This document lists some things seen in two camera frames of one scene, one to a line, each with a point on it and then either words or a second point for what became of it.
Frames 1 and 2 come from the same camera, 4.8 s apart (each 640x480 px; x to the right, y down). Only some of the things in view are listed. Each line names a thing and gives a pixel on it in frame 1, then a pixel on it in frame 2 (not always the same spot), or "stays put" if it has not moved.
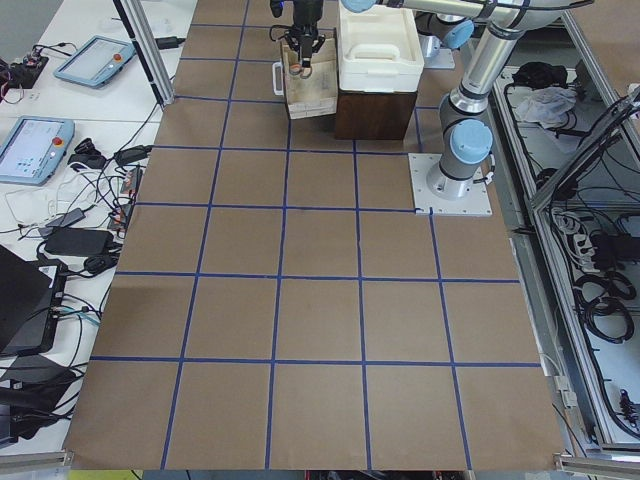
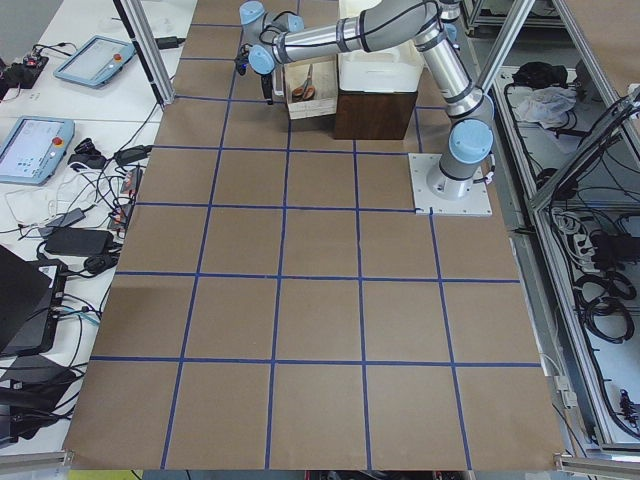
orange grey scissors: x=296 y=69 → x=307 y=90
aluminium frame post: x=136 y=22 stays put
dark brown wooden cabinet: x=370 y=115 stays put
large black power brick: x=79 y=241 stays put
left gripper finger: x=307 y=51 → x=264 y=82
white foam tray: x=379 y=50 stays put
